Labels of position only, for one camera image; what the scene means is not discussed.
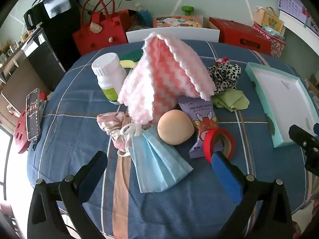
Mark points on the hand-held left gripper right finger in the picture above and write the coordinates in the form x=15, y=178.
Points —
x=225, y=176

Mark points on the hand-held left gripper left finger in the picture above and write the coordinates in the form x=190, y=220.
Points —
x=92, y=179

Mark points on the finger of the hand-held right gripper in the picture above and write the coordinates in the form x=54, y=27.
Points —
x=302, y=135

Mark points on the red tape roll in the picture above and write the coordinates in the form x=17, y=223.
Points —
x=208, y=142

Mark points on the teal box tray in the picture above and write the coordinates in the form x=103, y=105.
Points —
x=281, y=97

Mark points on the pink floral scrunchie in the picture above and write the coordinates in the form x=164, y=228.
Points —
x=109, y=122

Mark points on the blue face mask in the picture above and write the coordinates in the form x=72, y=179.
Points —
x=159, y=164

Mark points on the purple wipes packet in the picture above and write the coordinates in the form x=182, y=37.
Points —
x=199, y=114

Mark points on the beige foam ball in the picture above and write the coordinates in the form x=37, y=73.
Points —
x=174, y=128

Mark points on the light green cloth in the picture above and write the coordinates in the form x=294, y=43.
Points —
x=231, y=100

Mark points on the leopard print scrunchie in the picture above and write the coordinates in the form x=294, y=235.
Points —
x=224, y=74

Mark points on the pink white zigzag cloth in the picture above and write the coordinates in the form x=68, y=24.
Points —
x=162, y=74

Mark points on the yellow green sponge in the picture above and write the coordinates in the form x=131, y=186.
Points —
x=132, y=56

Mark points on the blue plaid tablecloth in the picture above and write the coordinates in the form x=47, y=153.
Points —
x=74, y=119

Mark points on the red phone stand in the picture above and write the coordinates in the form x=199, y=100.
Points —
x=21, y=137

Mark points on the smartphone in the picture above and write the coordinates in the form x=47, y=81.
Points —
x=33, y=114

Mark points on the red patterned tin box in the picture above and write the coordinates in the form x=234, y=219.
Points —
x=278, y=47

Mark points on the white pill bottle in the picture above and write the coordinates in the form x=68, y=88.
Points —
x=107, y=72

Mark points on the white desk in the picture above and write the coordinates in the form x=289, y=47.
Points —
x=299, y=27

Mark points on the light blue wipes pack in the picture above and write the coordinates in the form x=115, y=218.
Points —
x=273, y=31

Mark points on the red cardboard box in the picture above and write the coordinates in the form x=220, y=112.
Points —
x=239, y=34

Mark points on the dark cabinet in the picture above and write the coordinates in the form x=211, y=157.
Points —
x=42, y=59

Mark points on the white chair back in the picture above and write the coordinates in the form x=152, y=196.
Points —
x=204, y=34

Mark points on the red felt bag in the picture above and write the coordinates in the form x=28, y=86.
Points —
x=99, y=34

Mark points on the orange toy box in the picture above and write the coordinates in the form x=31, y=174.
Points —
x=174, y=21

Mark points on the black appliance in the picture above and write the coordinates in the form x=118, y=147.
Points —
x=72, y=12

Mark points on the green dumbbell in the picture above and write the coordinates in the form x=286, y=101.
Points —
x=189, y=10

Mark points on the purple wall calendar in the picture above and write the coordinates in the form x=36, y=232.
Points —
x=291, y=2

